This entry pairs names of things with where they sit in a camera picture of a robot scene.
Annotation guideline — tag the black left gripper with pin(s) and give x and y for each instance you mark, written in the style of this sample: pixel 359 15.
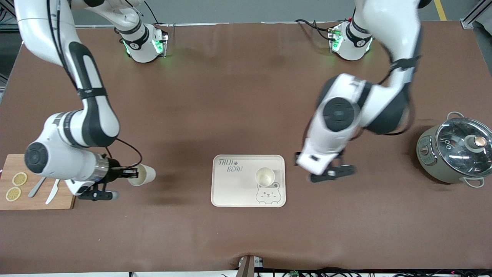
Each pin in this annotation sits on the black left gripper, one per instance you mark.
pixel 295 160

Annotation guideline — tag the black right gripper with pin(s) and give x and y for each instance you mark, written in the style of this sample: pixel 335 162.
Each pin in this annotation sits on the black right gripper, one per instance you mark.
pixel 113 172

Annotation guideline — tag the white IKEA cup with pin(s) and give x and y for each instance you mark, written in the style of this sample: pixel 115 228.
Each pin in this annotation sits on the white IKEA cup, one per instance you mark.
pixel 265 176
pixel 146 175

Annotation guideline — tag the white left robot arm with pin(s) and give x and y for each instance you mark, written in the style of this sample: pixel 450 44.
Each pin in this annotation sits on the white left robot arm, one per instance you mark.
pixel 338 115

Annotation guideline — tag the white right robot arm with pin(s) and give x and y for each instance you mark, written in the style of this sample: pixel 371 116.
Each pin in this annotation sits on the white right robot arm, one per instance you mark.
pixel 57 161

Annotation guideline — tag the cream tray with bear print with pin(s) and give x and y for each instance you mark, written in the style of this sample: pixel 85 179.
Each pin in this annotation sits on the cream tray with bear print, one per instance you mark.
pixel 234 188

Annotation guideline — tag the white plastic knife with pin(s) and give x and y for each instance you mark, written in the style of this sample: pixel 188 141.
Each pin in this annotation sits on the white plastic knife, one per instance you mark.
pixel 52 192

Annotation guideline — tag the brown table mat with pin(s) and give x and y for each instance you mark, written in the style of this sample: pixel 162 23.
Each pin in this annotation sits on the brown table mat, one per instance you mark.
pixel 246 96

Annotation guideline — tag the grey plastic knife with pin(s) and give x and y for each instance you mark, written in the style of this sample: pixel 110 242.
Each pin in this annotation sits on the grey plastic knife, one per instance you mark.
pixel 36 188

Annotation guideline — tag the lemon slice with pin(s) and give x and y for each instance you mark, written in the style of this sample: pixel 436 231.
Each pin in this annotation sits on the lemon slice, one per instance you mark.
pixel 19 179
pixel 13 194

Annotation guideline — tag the wooden cutting board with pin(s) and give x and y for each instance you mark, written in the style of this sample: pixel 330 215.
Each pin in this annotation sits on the wooden cutting board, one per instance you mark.
pixel 11 163

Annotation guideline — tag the grey electric cooking pot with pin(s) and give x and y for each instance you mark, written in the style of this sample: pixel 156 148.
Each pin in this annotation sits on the grey electric cooking pot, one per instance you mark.
pixel 430 161

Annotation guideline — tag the glass pot lid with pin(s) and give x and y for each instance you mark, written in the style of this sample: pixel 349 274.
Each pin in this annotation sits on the glass pot lid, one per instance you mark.
pixel 457 148

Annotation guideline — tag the camera mount post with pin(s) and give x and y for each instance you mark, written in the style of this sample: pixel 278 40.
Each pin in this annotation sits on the camera mount post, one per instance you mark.
pixel 246 267

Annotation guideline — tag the aluminium frame profile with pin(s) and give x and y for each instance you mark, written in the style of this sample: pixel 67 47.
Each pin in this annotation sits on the aluminium frame profile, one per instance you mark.
pixel 474 15
pixel 7 11

